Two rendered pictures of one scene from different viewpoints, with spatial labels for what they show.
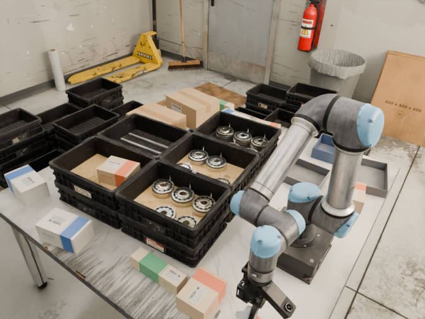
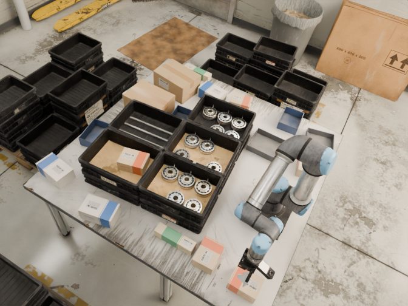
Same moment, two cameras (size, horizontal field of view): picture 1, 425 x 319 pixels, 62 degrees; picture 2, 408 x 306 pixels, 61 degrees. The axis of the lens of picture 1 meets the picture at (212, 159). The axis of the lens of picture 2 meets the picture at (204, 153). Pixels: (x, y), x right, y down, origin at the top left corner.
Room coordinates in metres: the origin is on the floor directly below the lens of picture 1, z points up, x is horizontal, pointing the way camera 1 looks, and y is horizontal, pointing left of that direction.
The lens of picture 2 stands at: (0.04, 0.27, 2.55)
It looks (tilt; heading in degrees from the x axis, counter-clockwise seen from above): 50 degrees down; 349
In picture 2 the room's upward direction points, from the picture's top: 9 degrees clockwise
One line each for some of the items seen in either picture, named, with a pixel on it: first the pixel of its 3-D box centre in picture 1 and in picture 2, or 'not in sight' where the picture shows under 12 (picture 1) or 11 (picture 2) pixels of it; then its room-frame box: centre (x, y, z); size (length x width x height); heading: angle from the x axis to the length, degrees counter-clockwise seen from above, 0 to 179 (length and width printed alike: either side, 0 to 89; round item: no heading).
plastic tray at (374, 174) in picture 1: (367, 175); (319, 146); (1.58, -0.86, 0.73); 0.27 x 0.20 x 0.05; 160
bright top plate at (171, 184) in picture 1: (162, 186); (170, 172); (1.25, 0.22, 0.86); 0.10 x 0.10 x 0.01
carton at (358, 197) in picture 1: (350, 195); (306, 166); (1.39, -0.71, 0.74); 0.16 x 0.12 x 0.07; 159
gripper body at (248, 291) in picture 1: (255, 285); (251, 260); (0.64, -0.14, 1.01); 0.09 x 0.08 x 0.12; 56
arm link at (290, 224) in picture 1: (280, 226); (268, 227); (0.72, -0.20, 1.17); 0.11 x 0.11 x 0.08; 48
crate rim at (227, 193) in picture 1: (173, 192); (181, 183); (1.14, 0.16, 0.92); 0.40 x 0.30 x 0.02; 61
